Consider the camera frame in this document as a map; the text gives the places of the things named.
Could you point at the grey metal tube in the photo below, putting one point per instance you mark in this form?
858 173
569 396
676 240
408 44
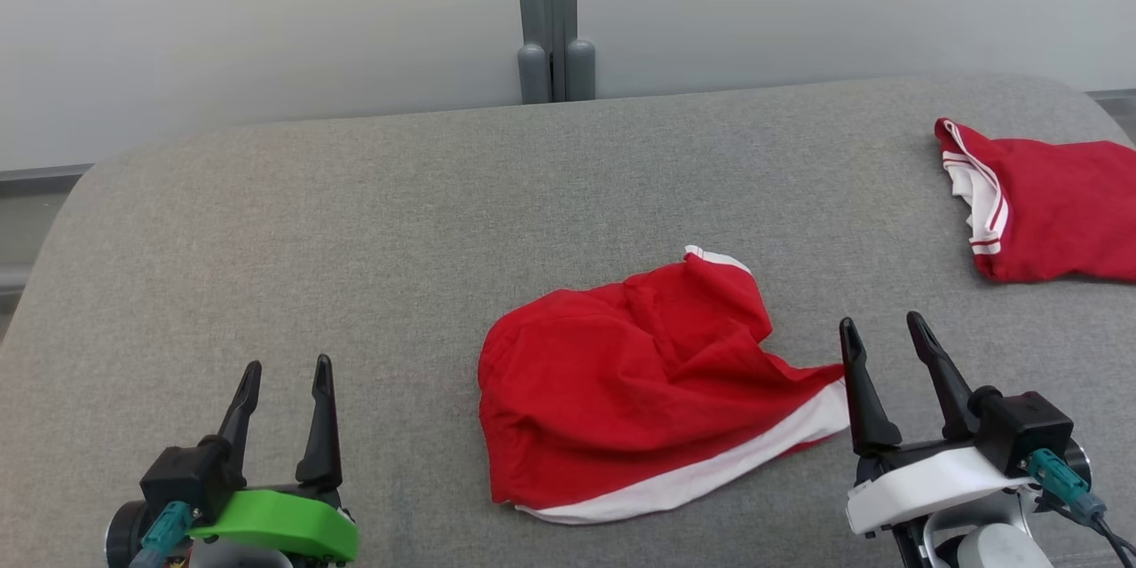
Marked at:
12 278

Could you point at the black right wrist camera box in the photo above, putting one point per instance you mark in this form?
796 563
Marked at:
1029 430

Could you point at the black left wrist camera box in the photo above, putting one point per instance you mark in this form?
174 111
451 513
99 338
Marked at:
186 479

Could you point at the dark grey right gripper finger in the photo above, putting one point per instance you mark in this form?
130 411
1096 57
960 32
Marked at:
948 386
865 399

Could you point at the red shorts with white stripe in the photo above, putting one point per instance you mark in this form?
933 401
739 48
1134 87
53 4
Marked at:
603 390

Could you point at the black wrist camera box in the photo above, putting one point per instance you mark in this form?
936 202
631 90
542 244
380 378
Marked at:
1029 430
186 479

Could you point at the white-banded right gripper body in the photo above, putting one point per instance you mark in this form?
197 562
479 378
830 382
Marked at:
923 488

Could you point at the red Bulls basketball jersey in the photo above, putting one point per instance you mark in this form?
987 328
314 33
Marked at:
1065 204

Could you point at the grey partition post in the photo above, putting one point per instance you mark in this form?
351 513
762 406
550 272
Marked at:
555 18

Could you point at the grey fabric sofa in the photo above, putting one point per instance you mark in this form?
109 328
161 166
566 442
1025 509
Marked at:
311 240

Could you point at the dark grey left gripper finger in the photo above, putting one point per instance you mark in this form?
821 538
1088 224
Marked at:
241 422
321 444

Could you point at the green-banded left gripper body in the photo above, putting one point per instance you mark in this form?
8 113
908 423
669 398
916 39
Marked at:
284 519

